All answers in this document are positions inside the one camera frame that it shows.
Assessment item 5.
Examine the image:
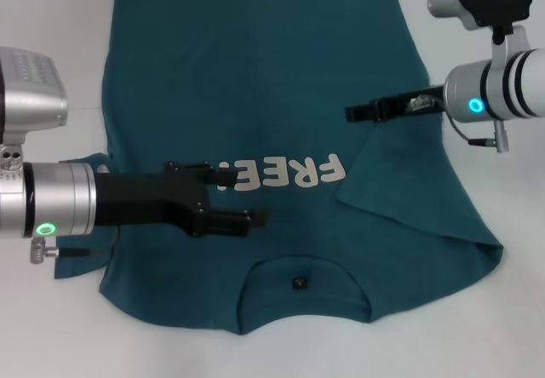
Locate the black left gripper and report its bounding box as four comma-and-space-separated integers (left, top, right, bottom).
95, 162, 270, 238

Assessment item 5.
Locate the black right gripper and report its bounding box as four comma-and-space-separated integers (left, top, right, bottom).
345, 83, 446, 123

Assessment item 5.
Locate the teal t-shirt with FREE print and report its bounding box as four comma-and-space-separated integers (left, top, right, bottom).
53, 0, 506, 336

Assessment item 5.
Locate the right camera mount bracket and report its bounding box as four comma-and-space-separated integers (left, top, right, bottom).
490, 23, 527, 77

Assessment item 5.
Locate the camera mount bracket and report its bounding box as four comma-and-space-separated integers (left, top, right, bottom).
0, 144, 25, 173
490, 23, 527, 77

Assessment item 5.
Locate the left arm cable with connector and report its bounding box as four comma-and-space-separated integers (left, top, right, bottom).
29, 224, 123, 265

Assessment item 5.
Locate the left camera mount bracket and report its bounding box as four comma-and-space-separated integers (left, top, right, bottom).
0, 144, 25, 173

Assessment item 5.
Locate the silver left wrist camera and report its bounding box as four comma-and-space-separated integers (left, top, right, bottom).
0, 45, 69, 145

